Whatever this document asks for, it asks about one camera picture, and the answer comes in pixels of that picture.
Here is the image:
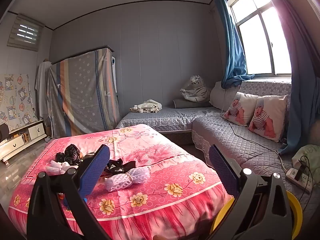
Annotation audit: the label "beige crumpled clothes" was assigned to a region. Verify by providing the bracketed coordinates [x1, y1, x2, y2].
[130, 99, 162, 114]

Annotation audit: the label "blue curtain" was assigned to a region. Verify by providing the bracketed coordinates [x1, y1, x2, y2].
[214, 0, 255, 89]

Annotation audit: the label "striped grey sheet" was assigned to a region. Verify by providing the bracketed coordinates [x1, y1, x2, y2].
[49, 45, 120, 138]

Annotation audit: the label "cartoon wall poster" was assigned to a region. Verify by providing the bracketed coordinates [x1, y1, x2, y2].
[0, 74, 38, 130]

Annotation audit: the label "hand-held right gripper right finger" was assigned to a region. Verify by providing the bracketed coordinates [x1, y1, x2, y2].
[208, 144, 297, 240]

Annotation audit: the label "window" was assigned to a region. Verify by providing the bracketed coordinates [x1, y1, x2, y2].
[226, 0, 293, 78]

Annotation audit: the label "yellow trash bin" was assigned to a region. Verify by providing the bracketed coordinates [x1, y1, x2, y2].
[209, 189, 304, 240]

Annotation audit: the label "white tiger plush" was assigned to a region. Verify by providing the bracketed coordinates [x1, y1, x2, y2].
[180, 74, 212, 102]

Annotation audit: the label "grey bolster pillow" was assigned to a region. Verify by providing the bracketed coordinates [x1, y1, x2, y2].
[173, 98, 210, 109]

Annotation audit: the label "baby print pillow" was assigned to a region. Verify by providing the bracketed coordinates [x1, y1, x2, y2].
[222, 92, 259, 127]
[248, 95, 288, 143]

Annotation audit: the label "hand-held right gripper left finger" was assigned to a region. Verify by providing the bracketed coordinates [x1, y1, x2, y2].
[26, 144, 111, 240]

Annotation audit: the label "white hanging cloth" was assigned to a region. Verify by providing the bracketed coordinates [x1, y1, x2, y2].
[35, 60, 53, 120]

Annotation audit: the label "dark box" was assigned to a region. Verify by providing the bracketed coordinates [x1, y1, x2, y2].
[0, 123, 10, 143]

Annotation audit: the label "small black plastic bag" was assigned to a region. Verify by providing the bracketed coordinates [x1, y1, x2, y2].
[104, 158, 136, 175]

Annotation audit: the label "white power strip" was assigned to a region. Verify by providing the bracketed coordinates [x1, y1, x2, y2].
[286, 168, 314, 193]

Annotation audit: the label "white power strip cable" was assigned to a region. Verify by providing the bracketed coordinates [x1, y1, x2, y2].
[220, 87, 288, 174]

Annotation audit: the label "pink floral blanket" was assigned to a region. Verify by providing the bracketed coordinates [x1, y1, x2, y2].
[7, 124, 233, 240]

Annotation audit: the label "black charger cable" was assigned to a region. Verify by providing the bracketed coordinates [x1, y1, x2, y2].
[299, 155, 315, 193]

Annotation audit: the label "grey-blue curtain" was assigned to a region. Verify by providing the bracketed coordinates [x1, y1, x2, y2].
[260, 0, 320, 155]

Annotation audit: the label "white tv cabinet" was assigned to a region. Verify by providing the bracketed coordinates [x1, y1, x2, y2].
[0, 119, 48, 164]

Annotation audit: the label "black charger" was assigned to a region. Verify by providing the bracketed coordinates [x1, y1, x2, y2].
[294, 162, 306, 181]

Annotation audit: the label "light green cloth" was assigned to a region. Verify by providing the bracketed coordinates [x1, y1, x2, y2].
[292, 144, 320, 180]

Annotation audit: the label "white foam net sleeve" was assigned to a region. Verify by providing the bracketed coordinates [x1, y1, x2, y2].
[104, 167, 150, 192]

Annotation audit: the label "large black plastic bag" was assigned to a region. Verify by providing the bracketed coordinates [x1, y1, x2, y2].
[55, 144, 83, 165]

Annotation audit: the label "grey quilted sofa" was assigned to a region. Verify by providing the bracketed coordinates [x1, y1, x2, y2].
[116, 79, 320, 230]

